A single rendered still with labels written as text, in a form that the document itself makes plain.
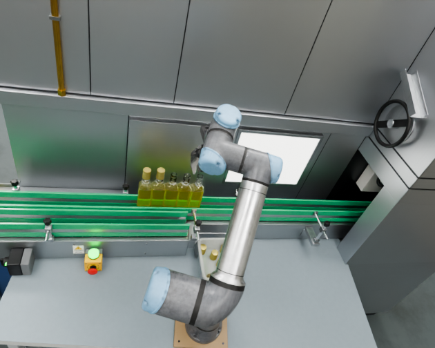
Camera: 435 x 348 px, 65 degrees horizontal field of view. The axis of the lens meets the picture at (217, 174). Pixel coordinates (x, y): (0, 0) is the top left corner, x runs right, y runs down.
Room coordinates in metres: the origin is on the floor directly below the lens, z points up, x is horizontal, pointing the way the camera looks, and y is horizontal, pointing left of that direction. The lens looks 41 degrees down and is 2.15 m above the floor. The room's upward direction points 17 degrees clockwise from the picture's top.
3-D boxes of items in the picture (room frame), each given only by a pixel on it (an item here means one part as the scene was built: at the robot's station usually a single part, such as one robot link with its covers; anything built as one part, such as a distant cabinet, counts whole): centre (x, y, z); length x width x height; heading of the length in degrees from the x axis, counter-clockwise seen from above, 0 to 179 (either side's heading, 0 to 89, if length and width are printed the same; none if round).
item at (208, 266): (0.95, -0.12, 0.80); 0.22 x 0.17 x 0.09; 21
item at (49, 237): (0.74, 0.57, 0.94); 0.07 x 0.04 x 0.13; 21
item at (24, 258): (0.68, 0.67, 0.79); 0.08 x 0.08 x 0.08; 21
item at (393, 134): (1.43, -0.68, 1.49); 0.21 x 0.05 x 0.21; 21
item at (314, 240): (1.23, -0.57, 0.90); 0.17 x 0.05 x 0.23; 21
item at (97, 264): (0.78, 0.40, 0.79); 0.07 x 0.07 x 0.07; 21
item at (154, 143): (1.30, -0.01, 1.15); 0.90 x 0.03 x 0.34; 111
